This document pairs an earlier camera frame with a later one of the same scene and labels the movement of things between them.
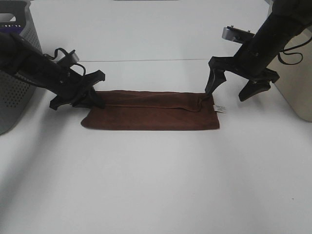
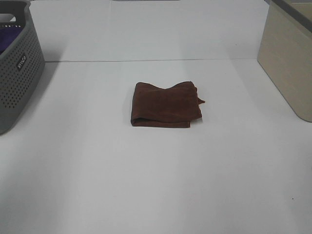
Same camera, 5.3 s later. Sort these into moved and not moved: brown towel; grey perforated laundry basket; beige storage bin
Moved: brown towel
Not moved: grey perforated laundry basket; beige storage bin
